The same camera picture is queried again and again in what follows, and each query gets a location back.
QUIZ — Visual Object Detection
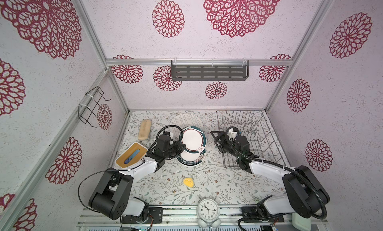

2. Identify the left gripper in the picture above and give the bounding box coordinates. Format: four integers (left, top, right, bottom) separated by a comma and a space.
164, 141, 186, 160

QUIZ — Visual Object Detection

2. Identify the dark rimmed plate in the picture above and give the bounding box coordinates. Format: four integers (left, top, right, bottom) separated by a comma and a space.
182, 126, 207, 154

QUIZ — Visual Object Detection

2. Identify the dark lettered rim plate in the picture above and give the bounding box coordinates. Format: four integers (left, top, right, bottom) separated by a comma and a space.
178, 151, 205, 161

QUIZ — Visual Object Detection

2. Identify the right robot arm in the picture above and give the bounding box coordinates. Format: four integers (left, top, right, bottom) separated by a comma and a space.
211, 126, 330, 221

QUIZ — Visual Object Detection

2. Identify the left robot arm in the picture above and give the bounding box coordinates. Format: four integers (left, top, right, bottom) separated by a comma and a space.
88, 132, 186, 222

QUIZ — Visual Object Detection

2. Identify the yellow tray with blue item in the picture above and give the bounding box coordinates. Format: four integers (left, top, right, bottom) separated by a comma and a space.
115, 142, 148, 169

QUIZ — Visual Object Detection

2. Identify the yellow cheese toy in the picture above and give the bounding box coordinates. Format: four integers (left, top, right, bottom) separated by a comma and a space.
183, 177, 194, 188

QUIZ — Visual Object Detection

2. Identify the white alarm clock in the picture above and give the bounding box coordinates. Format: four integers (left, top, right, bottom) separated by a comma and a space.
196, 198, 221, 229

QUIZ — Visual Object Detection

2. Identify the pale green box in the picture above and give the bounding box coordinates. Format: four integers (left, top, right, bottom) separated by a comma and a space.
291, 213, 312, 231

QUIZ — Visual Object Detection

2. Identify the wire dish rack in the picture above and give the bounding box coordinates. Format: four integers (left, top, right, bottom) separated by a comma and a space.
216, 110, 290, 165

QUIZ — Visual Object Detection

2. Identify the grey wall shelf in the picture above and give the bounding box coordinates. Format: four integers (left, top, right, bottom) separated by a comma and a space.
171, 60, 249, 81

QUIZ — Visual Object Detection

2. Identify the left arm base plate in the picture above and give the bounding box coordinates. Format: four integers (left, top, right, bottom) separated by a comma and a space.
122, 207, 164, 224

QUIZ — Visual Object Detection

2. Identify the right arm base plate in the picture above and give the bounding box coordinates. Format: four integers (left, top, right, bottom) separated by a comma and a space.
240, 206, 284, 223

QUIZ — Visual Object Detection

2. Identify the black wire wall basket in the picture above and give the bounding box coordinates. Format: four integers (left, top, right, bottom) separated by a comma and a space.
77, 86, 113, 130

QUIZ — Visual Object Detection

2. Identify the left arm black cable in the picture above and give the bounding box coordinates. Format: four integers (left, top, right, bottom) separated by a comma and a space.
77, 124, 185, 214

